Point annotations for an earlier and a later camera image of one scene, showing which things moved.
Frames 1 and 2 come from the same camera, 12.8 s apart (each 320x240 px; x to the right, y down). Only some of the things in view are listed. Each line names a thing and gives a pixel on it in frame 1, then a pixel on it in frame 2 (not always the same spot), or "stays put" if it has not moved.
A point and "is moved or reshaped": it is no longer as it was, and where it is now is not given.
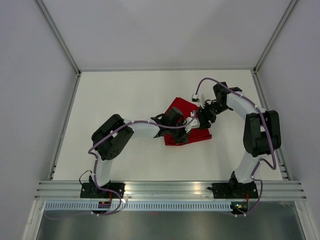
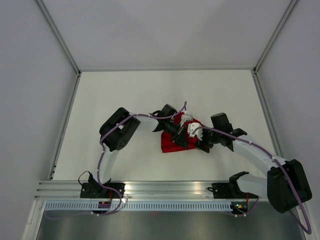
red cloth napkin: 196,135 is moved or reshaped
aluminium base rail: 170,190 stays put
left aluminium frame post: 59,37 stays put
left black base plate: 89,190 stays put
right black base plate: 234,190 stays put
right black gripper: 203,117 to 200,145
